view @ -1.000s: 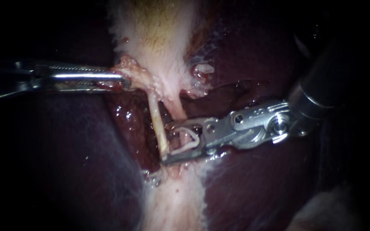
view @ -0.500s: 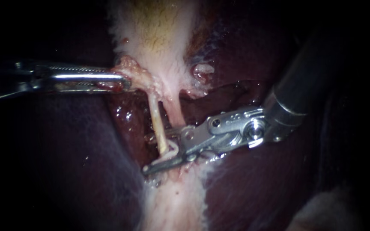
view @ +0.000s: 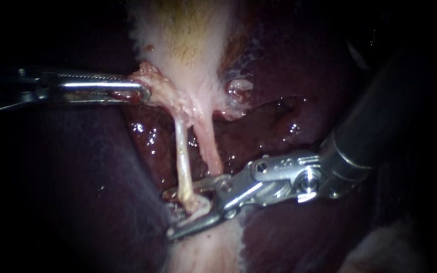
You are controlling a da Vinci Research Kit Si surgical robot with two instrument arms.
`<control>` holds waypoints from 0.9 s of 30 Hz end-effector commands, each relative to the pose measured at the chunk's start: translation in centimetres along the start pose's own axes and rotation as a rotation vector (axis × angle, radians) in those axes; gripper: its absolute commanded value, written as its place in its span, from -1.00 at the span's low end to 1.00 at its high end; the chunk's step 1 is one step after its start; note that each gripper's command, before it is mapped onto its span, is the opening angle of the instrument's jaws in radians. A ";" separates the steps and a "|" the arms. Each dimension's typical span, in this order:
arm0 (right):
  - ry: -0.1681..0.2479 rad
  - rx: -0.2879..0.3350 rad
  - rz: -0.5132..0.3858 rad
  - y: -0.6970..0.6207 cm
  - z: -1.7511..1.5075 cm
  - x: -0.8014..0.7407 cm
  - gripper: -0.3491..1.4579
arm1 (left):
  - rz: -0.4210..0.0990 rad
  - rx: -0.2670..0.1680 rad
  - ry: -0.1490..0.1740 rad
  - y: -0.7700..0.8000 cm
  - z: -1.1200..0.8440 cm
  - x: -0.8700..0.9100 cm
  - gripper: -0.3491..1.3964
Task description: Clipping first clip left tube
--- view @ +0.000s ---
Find right arm instrument jaw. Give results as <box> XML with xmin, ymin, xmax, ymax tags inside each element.
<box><xmin>165</xmin><ymin>209</ymin><xmax>239</xmax><ymax>241</ymax></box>
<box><xmin>162</xmin><ymin>174</ymin><xmax>232</xmax><ymax>201</ymax></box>

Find gallbladder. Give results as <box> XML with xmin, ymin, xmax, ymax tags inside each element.
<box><xmin>126</xmin><ymin>0</ymin><xmax>258</xmax><ymax>124</ymax></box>

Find thin tube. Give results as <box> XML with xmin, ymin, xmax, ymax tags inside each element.
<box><xmin>192</xmin><ymin>113</ymin><xmax>225</xmax><ymax>177</ymax></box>
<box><xmin>172</xmin><ymin>115</ymin><xmax>201</xmax><ymax>214</ymax></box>

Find pale fatty tissue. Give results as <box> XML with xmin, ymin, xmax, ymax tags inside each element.
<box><xmin>224</xmin><ymin>77</ymin><xmax>255</xmax><ymax>105</ymax></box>
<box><xmin>338</xmin><ymin>222</ymin><xmax>433</xmax><ymax>273</ymax></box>
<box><xmin>164</xmin><ymin>219</ymin><xmax>246</xmax><ymax>273</ymax></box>

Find right arm instrument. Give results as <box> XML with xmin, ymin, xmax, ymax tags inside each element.
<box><xmin>213</xmin><ymin>150</ymin><xmax>325</xmax><ymax>220</ymax></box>

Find left arm instrument jaw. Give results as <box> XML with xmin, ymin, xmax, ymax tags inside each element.
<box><xmin>57</xmin><ymin>81</ymin><xmax>152</xmax><ymax>106</ymax></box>
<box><xmin>55</xmin><ymin>72</ymin><xmax>134</xmax><ymax>83</ymax></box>

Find left arm instrument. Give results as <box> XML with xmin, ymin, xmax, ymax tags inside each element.
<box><xmin>0</xmin><ymin>66</ymin><xmax>59</xmax><ymax>112</ymax></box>

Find dark red liver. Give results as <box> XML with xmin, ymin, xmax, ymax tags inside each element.
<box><xmin>0</xmin><ymin>0</ymin><xmax>398</xmax><ymax>273</ymax></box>

